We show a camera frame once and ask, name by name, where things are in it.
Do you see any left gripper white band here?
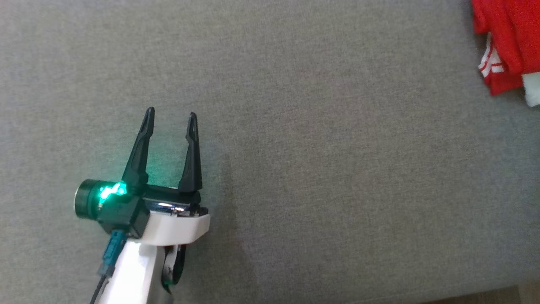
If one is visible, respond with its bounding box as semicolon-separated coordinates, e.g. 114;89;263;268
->
121;106;211;247

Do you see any red white sports jersey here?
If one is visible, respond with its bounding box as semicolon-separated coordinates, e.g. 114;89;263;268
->
470;0;540;107

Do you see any grey fabric sofa seat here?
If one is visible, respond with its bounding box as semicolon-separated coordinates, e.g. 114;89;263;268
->
0;0;540;304

